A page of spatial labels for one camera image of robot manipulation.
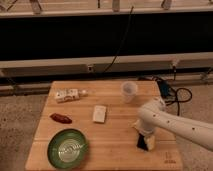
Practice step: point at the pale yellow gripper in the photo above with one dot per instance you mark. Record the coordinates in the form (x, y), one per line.
(150, 141)

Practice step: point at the black eraser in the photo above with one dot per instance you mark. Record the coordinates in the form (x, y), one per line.
(141, 143)

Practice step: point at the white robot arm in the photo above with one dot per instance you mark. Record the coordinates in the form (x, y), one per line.
(152, 114)

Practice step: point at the white sponge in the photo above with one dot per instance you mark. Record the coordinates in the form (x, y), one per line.
(99, 114)

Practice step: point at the clear plastic cup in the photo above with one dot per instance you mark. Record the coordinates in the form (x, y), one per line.
(129, 91)

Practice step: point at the wooden board table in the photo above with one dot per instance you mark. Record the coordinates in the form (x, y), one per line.
(112, 144)

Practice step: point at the green glass plate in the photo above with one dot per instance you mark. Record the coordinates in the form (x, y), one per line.
(67, 149)

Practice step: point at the red chili pepper toy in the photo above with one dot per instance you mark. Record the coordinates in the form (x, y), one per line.
(61, 118)

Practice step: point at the white small bottle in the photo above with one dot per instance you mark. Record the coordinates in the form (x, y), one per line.
(69, 95)

